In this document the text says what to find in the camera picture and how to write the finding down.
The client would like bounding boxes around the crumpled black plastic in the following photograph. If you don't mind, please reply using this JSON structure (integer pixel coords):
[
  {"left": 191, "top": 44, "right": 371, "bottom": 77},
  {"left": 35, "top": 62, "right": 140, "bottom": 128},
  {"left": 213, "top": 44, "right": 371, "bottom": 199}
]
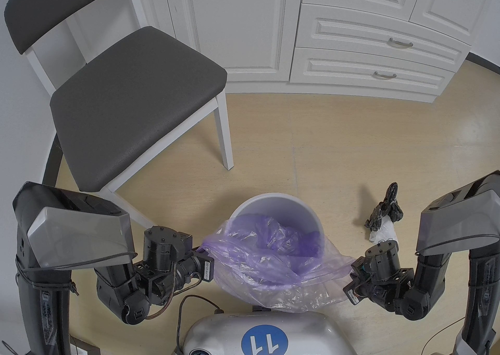
[{"left": 364, "top": 182, "right": 404, "bottom": 229}]

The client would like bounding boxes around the white printed wrapper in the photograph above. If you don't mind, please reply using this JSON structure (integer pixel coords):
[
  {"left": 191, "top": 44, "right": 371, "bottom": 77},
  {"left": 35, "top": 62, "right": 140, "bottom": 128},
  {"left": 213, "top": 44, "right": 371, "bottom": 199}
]
[{"left": 368, "top": 217, "right": 399, "bottom": 245}]

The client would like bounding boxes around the black cable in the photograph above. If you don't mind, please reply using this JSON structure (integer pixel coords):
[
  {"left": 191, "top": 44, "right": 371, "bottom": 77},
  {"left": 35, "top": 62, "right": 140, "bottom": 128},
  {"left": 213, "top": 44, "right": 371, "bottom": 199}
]
[{"left": 177, "top": 296, "right": 225, "bottom": 351}]

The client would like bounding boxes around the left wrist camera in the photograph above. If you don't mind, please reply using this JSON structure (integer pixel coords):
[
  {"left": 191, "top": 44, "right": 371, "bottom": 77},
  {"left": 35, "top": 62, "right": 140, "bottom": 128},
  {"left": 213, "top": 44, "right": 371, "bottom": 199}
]
[{"left": 172, "top": 232, "right": 195, "bottom": 255}]

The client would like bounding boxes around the white chair grey seat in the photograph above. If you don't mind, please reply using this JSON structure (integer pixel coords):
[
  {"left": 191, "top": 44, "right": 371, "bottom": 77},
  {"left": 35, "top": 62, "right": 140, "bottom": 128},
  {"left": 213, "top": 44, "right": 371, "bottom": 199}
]
[{"left": 4, "top": 0, "right": 234, "bottom": 229}]

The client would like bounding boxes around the purple plastic bag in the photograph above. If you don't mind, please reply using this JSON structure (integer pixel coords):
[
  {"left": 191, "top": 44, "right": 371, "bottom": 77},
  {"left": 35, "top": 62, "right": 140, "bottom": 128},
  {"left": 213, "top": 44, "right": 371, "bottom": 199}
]
[{"left": 199, "top": 215, "right": 366, "bottom": 313}]

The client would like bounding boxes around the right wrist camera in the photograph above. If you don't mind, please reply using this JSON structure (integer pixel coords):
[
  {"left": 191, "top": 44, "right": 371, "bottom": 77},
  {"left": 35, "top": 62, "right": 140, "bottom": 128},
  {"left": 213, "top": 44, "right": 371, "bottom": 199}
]
[{"left": 350, "top": 257, "right": 370, "bottom": 279}]

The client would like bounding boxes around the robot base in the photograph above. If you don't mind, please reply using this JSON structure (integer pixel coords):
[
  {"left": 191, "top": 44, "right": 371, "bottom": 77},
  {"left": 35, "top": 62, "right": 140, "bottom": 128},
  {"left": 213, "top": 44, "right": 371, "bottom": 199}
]
[{"left": 183, "top": 304, "right": 358, "bottom": 355}]

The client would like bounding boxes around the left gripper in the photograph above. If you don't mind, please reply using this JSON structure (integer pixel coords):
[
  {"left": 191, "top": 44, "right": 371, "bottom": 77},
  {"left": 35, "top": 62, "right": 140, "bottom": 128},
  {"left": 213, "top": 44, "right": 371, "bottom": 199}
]
[{"left": 179, "top": 251, "right": 215, "bottom": 284}]

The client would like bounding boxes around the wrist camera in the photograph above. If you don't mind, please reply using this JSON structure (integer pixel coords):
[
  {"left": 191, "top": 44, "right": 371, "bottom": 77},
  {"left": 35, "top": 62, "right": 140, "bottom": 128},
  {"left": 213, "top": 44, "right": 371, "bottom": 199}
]
[
  {"left": 172, "top": 232, "right": 195, "bottom": 255},
  {"left": 350, "top": 257, "right": 370, "bottom": 279}
]

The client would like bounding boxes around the white wardrobe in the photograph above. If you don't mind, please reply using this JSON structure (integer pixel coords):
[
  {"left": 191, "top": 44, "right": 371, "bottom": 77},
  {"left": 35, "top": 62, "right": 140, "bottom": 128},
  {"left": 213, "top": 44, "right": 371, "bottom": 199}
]
[{"left": 137, "top": 0, "right": 500, "bottom": 104}]

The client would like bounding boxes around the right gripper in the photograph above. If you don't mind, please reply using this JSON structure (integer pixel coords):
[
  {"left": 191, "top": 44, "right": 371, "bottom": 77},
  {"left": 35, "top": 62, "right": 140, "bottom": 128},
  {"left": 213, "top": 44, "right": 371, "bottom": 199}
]
[{"left": 344, "top": 273, "right": 377, "bottom": 305}]

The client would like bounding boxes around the white trash bin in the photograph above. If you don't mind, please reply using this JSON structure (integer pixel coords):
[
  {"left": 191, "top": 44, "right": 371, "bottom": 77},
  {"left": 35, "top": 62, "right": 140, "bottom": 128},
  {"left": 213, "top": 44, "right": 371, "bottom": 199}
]
[{"left": 228, "top": 192, "right": 325, "bottom": 268}]

